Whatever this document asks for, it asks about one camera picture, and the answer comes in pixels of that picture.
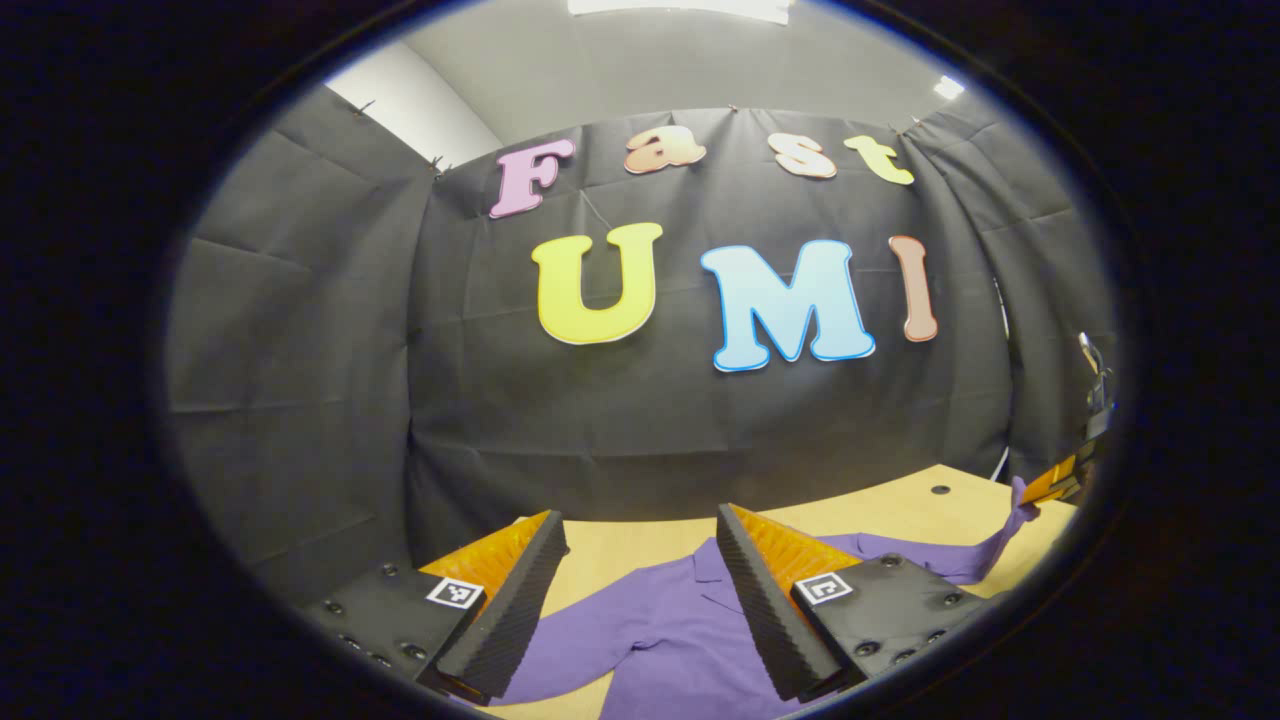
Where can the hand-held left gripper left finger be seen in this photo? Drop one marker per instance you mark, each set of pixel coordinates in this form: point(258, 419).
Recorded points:
point(510, 610)

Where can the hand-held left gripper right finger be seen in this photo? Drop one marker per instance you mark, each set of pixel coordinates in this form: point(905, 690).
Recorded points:
point(770, 620)

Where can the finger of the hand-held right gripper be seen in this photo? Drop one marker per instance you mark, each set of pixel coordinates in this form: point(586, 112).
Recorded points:
point(1058, 482)

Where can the purple polo shirt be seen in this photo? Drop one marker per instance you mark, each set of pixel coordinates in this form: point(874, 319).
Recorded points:
point(680, 640)

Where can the black backdrop cloth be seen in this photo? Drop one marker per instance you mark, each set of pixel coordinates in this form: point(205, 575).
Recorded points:
point(600, 420)

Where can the small ceiling light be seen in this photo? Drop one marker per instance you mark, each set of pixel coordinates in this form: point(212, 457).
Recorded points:
point(949, 87)

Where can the long ceiling light panel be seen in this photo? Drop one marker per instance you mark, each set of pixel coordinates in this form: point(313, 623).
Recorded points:
point(690, 8)

